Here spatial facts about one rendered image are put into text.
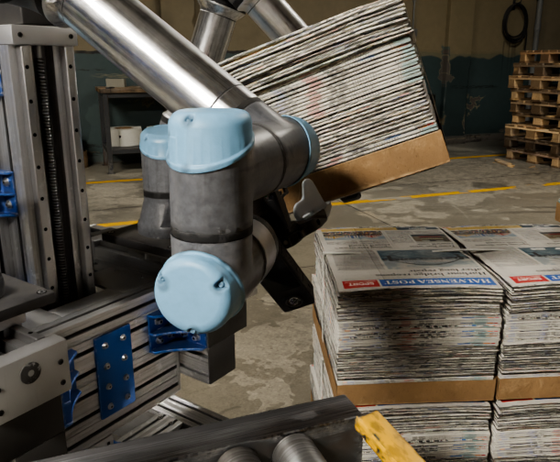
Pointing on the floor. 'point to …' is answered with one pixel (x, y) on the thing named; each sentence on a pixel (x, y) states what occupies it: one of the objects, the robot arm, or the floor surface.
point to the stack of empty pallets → (543, 104)
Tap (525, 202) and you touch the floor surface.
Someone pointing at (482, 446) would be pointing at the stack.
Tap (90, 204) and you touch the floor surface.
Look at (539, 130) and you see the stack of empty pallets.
